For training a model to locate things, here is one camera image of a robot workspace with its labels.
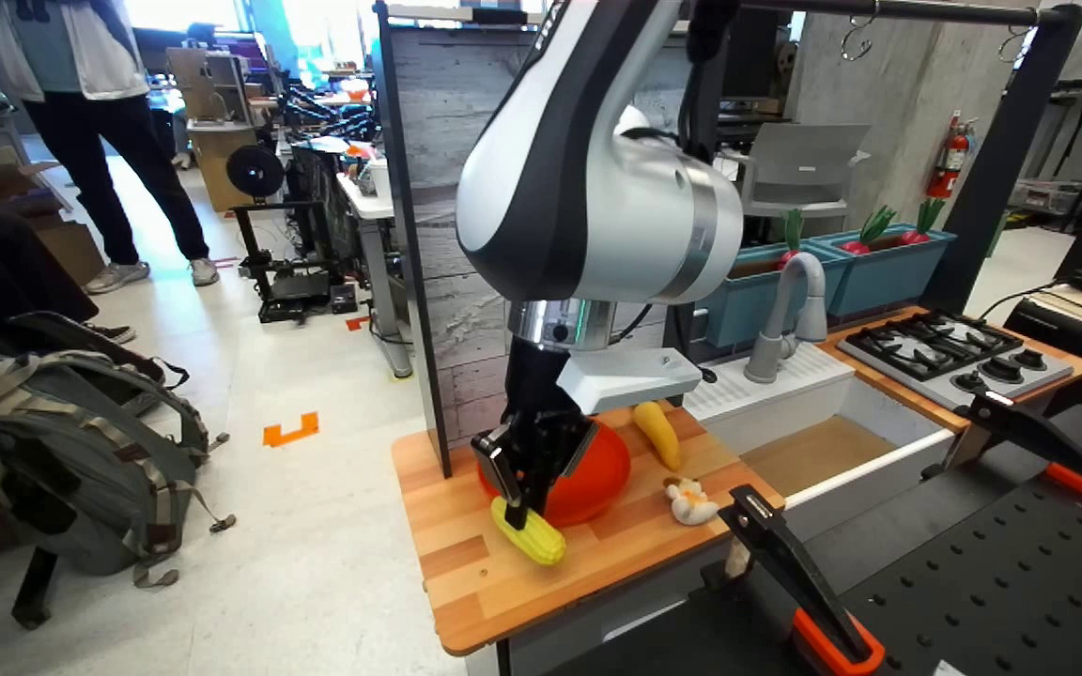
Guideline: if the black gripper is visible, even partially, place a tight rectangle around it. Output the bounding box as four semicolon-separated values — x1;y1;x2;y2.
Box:
470;334;599;528

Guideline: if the yellow toy corn cob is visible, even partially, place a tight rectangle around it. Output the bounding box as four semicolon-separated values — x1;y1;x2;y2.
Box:
485;491;572;572

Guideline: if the white plush toy animal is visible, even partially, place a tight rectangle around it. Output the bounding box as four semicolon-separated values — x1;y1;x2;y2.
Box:
661;473;724;528

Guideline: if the grey patterned backdrop panel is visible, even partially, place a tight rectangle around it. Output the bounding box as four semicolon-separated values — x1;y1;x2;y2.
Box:
376;0;547;481

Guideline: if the orange floor marker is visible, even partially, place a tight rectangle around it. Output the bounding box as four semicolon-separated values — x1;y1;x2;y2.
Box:
258;408;323;450

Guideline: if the grey table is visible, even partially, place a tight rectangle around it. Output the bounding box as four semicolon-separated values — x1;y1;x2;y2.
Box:
334;157;417;384

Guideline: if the blue storage bin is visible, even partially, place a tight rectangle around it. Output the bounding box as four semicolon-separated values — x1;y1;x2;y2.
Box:
802;224;959;324
689;239;819;361

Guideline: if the white sink basin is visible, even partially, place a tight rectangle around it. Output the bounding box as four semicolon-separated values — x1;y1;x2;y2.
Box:
685;343;959;505

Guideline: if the grey toy faucet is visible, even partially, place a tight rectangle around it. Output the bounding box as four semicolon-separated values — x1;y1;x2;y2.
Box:
744;248;834;388

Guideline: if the black 3D printer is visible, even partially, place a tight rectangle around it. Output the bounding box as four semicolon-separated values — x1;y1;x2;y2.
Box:
229;133;361;328

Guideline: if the grey toy stove top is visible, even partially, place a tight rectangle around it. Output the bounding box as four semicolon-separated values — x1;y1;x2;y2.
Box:
842;312;1078;415

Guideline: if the grey backpack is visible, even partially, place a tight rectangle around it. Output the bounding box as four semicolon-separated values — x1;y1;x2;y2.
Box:
0;312;242;594

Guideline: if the red fire extinguisher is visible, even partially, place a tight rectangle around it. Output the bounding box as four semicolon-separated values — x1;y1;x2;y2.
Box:
919;109;976;208

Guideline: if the black bag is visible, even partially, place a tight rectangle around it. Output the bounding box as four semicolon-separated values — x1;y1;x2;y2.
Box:
0;198;105;331

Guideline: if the standing person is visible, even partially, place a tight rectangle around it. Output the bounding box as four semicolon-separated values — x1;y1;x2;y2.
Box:
0;0;221;301

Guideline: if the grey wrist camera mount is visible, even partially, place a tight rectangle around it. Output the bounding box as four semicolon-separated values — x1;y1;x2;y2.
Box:
555;344;705;418

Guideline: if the black clamp orange handle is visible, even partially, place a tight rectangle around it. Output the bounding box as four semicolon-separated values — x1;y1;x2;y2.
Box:
713;486;889;676
939;388;1082;510

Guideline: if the black metal frame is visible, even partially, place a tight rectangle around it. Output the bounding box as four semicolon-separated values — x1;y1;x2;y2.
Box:
741;0;1082;318

